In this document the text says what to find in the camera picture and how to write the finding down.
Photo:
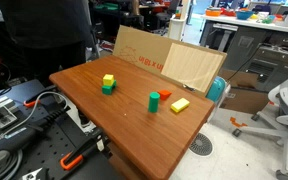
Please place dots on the teal round stool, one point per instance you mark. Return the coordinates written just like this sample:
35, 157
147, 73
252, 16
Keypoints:
215, 89

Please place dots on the white pillar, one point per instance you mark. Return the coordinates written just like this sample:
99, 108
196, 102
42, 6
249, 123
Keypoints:
177, 26

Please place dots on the grey cabinet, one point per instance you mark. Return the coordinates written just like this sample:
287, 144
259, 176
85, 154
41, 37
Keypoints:
277, 63

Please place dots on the brown cardboard sheet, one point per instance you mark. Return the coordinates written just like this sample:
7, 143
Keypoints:
140, 50

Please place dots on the brown cardboard box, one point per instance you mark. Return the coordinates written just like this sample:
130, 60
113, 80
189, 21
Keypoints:
244, 98

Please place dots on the yellow rectangular block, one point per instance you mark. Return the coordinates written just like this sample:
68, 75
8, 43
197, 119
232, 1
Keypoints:
180, 105

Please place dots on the orange triangular block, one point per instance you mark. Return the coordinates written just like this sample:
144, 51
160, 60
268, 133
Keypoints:
164, 94

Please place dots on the black perforated mounting board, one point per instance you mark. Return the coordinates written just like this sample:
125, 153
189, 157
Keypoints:
50, 146

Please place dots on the white counter top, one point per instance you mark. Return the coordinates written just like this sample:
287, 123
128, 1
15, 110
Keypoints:
250, 23

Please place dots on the yellow cube block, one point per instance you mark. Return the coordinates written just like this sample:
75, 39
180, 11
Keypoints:
108, 80

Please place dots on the person in dark clothes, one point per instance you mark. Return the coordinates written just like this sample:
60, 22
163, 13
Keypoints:
44, 33

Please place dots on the green square block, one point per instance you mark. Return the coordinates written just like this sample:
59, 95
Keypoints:
107, 89

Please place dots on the black corrugated tube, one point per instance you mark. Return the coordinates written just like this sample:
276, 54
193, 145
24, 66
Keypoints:
50, 116

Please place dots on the green cylinder block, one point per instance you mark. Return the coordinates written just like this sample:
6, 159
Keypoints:
154, 101

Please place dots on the light wood panel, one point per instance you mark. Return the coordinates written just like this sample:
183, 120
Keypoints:
190, 66

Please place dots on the round metal floor drain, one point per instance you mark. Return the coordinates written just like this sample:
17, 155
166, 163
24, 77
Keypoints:
200, 144

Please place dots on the orange tray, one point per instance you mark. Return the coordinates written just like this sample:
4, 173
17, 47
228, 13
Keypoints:
213, 12

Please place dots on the black device with label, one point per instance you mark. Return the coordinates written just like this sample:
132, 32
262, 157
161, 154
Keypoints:
10, 138

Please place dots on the blue bowl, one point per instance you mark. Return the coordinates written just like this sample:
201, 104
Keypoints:
244, 14

